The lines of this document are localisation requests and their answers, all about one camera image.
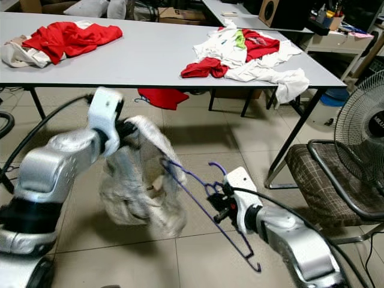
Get brown cardboard box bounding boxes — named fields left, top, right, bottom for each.
left=158, top=7, right=196, bottom=26

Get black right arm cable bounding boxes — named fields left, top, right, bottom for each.
left=231, top=186, right=373, bottom=288

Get white side table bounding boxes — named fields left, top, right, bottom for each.
left=201, top=0, right=316, bottom=34

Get grey table with black legs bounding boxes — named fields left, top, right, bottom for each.
left=0, top=11, right=347, bottom=190

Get black loudspeaker box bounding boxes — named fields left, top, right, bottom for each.
left=259, top=0, right=316, bottom=31

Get small red garment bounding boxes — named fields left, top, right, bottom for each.
left=180, top=57, right=229, bottom=79

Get black floor fan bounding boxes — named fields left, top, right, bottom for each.
left=333, top=71, right=384, bottom=199

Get plain red shirt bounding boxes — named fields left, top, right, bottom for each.
left=22, top=21, right=124, bottom=65

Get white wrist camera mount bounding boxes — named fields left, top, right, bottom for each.
left=87, top=87, right=124, bottom=158
left=223, top=167, right=262, bottom=235

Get cream crumpled garment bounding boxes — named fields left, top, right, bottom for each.
left=1, top=36, right=55, bottom=68

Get red cloth on floor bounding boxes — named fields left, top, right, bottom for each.
left=137, top=88, right=184, bottom=110

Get blue bucket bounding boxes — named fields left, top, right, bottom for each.
left=318, top=88, right=350, bottom=109

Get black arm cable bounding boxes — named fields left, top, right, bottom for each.
left=231, top=186, right=373, bottom=288
left=3, top=93, right=97, bottom=175

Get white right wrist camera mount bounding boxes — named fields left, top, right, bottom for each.
left=223, top=167, right=262, bottom=235

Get white crumpled shirt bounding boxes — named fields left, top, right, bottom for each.
left=225, top=41, right=310, bottom=104

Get red printed shirt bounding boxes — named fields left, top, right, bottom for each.
left=240, top=29, right=280, bottom=62

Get white faded jeans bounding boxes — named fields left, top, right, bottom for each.
left=99, top=115, right=187, bottom=238

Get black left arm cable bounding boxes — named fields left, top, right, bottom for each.
left=3, top=93, right=97, bottom=175

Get grey pillow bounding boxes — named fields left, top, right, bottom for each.
left=107, top=0, right=127, bottom=19
left=63, top=0, right=110, bottom=17

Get chair with plaid cushion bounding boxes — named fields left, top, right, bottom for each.
left=285, top=139, right=384, bottom=244

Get black metal chair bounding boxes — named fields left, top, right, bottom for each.
left=0, top=111, right=16, bottom=139

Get black pen holder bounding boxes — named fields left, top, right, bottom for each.
left=312, top=5, right=346, bottom=35

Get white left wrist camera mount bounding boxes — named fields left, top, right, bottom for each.
left=87, top=87, right=124, bottom=158

